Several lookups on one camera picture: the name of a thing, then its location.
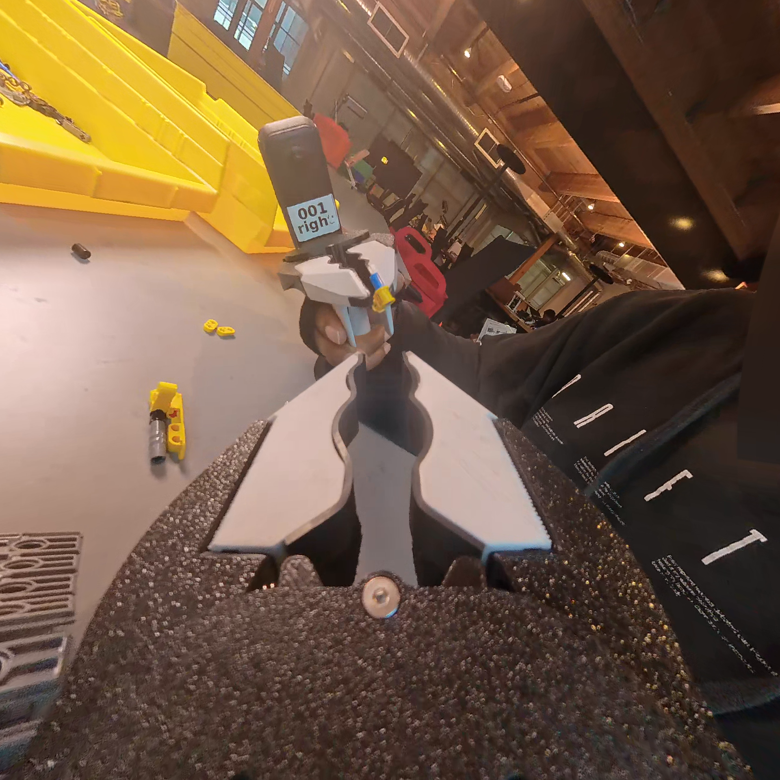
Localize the yellow plastic bin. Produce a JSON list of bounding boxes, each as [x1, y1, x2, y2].
[[171, 0, 299, 254], [0, 0, 220, 223]]

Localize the yellow grey bricks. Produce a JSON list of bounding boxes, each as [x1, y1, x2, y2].
[[0, 67, 93, 145]]

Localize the yellow brick piece grey axle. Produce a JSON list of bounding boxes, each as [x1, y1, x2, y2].
[[148, 382, 187, 464]]

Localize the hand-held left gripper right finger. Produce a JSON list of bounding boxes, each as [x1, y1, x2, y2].
[[404, 353, 553, 557]]

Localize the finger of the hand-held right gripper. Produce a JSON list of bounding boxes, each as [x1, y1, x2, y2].
[[364, 238, 414, 337], [281, 259, 371, 348]]

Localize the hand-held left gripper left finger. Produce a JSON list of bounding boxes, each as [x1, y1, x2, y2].
[[210, 354, 364, 557]]

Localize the person's right forearm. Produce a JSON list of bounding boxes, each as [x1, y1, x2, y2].
[[390, 287, 756, 430]]

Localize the person's right hand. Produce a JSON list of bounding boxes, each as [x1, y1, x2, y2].
[[300, 299, 393, 373]]

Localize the grey desk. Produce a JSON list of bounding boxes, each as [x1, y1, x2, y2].
[[0, 201, 366, 665]]

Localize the yellow tracked brick vehicle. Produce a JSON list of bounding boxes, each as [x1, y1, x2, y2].
[[0, 533, 84, 763]]

